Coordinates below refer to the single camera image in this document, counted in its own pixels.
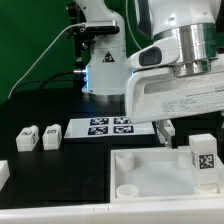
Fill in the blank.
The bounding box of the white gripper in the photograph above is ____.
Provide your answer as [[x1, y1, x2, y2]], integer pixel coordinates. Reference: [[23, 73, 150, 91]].
[[125, 65, 224, 148]]

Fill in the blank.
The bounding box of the white square tabletop part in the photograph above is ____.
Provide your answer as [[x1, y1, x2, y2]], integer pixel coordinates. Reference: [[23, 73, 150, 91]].
[[110, 146, 224, 203]]

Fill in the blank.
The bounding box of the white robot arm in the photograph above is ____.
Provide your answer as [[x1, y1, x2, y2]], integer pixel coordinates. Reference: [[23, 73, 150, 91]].
[[74, 0, 224, 123]]

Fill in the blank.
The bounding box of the white sheet with tags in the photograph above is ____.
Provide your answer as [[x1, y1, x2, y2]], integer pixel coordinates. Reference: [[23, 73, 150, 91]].
[[65, 116, 155, 139]]

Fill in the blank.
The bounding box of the white left corner block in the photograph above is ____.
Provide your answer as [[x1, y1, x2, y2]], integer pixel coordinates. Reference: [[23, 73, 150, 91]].
[[0, 160, 10, 191]]

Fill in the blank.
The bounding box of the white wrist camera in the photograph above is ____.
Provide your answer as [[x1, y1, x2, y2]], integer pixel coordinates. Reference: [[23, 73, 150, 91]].
[[127, 36, 180, 71]]

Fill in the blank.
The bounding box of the black cable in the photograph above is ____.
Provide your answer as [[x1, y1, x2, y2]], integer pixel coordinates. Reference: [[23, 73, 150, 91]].
[[9, 70, 76, 98]]

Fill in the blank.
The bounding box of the white cable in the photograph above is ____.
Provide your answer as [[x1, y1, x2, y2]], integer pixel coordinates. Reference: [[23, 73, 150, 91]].
[[7, 0, 143, 100]]

